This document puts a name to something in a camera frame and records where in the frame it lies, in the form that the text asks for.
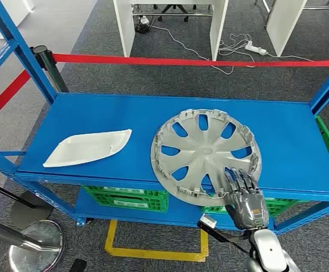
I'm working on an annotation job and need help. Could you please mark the chrome barrier stanchion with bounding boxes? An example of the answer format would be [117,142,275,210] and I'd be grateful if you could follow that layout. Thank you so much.
[0,215,66,272]

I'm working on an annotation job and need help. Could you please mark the black office chair base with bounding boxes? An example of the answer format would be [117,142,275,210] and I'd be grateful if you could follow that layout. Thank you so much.
[153,3,197,23]

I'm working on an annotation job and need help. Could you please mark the white power strip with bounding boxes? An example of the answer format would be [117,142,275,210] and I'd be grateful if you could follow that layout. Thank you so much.
[244,40,267,56]

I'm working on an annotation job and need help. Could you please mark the white plastic trim part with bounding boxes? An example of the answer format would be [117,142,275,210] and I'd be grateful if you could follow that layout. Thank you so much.
[42,129,133,168]

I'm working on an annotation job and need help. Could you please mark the white low cabinet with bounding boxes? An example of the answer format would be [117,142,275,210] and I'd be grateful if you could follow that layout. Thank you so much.
[0,0,35,41]

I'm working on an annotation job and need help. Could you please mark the black barrier stanchion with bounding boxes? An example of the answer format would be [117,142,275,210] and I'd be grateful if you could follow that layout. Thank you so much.
[0,177,55,231]

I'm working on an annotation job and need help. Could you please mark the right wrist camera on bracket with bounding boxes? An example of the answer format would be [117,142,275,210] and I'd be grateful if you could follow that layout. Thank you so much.
[197,214,250,245]

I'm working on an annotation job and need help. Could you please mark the long white floor cable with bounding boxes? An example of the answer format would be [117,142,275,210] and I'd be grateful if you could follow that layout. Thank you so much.
[150,24,234,76]

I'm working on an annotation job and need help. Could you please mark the coiled white floor cable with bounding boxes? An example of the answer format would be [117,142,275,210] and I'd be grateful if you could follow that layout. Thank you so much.
[218,33,253,58]

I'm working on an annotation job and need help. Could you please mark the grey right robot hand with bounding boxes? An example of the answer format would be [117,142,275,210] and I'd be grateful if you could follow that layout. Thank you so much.
[224,168,270,231]

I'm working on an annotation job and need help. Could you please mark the white panel desk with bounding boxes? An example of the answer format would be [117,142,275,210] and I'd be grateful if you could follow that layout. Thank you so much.
[113,0,229,62]
[262,0,329,57]

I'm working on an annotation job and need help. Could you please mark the silver plastic wheel hubcap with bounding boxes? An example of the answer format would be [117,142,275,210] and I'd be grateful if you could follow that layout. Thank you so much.
[150,109,263,207]

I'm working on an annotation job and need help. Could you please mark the thin white floor cable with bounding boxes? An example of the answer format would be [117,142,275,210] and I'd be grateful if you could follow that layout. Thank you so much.
[266,52,315,63]

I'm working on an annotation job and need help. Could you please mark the blue metal shelf rack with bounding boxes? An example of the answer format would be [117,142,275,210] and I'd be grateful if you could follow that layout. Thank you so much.
[0,0,329,235]

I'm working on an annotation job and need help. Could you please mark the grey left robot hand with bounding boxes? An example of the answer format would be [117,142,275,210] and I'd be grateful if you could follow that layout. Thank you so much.
[69,258,88,272]

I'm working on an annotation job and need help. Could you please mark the black cable bundle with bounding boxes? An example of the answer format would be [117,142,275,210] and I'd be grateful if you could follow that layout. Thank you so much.
[135,15,154,35]

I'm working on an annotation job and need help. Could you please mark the black-topped barrier stanchion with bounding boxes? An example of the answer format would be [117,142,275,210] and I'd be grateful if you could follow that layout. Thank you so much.
[32,45,70,94]

